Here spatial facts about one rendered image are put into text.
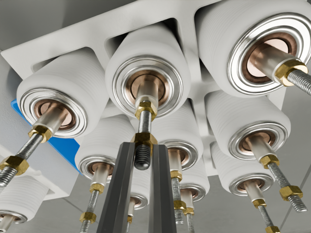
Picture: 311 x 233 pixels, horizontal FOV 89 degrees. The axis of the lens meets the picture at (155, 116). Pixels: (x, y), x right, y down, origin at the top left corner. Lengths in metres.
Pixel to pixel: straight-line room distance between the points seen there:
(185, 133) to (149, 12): 0.16
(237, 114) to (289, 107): 0.41
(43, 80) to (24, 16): 0.30
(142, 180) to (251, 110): 0.24
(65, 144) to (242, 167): 0.45
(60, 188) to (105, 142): 0.32
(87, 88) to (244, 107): 0.20
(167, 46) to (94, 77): 0.11
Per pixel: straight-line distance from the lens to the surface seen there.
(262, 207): 0.34
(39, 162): 0.52
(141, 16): 0.23
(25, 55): 0.30
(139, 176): 0.35
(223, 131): 0.24
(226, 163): 0.34
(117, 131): 0.28
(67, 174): 0.58
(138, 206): 0.40
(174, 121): 0.23
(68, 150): 0.54
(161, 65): 0.16
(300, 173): 0.99
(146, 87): 0.16
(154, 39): 0.17
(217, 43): 0.18
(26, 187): 0.55
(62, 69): 0.22
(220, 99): 0.27
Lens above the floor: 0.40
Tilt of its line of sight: 52 degrees down
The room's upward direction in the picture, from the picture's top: 180 degrees counter-clockwise
